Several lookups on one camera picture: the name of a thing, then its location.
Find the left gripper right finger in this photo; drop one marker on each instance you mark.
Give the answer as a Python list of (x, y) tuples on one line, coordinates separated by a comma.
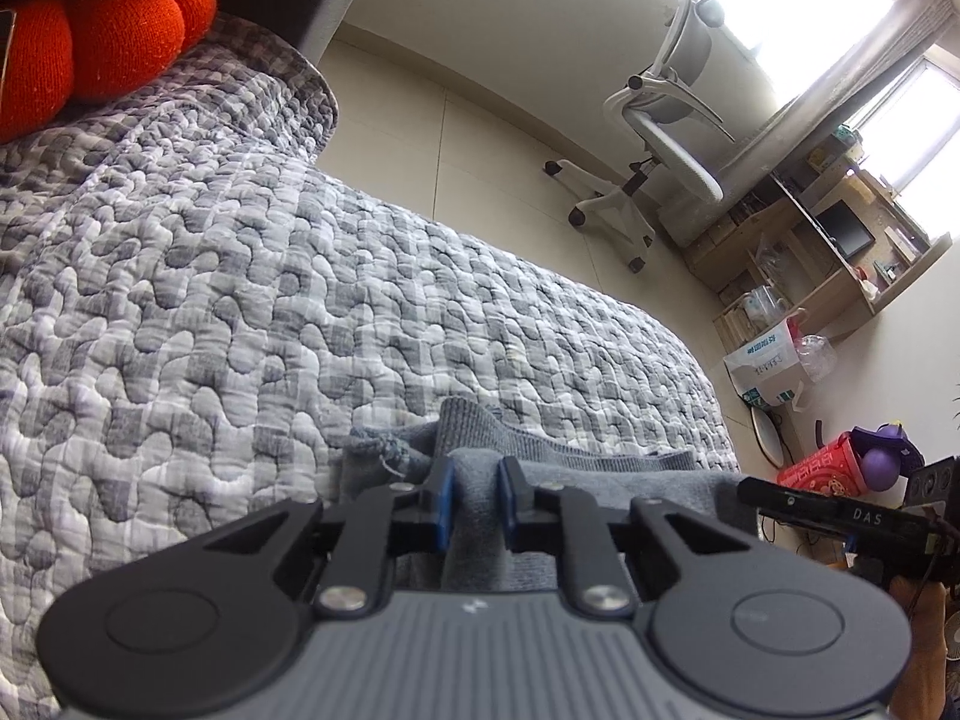
[(583, 538)]

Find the grey patterned quilt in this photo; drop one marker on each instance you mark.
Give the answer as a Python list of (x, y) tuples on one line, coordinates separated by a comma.
[(194, 318)]

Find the red gift box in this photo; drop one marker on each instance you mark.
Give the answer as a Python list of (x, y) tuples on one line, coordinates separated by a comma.
[(833, 470)]

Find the orange pumpkin plush cushion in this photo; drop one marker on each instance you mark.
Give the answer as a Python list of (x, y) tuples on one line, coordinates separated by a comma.
[(91, 51)]

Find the grey knit sweater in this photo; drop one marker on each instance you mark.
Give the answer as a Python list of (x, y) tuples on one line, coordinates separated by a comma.
[(475, 439)]

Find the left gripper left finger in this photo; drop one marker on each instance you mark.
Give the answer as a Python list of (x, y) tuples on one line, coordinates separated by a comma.
[(359, 542)]

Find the purple plush toy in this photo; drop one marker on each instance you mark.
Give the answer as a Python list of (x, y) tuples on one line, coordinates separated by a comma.
[(885, 454)]

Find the wooden shelf unit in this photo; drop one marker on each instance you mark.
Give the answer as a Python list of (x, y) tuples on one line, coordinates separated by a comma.
[(824, 240)]

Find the clear plastic bag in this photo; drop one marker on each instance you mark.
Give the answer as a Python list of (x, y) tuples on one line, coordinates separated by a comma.
[(816, 356)]

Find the grey office chair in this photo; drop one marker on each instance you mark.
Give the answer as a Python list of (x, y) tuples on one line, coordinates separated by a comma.
[(650, 101)]

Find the grey curtain right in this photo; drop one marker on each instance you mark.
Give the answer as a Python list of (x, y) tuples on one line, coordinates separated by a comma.
[(907, 31)]

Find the white shopping bag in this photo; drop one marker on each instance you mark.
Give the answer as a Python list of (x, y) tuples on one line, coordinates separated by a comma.
[(766, 372)]

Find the smartphone on stand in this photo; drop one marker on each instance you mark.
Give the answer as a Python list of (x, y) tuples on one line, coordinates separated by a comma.
[(7, 25)]

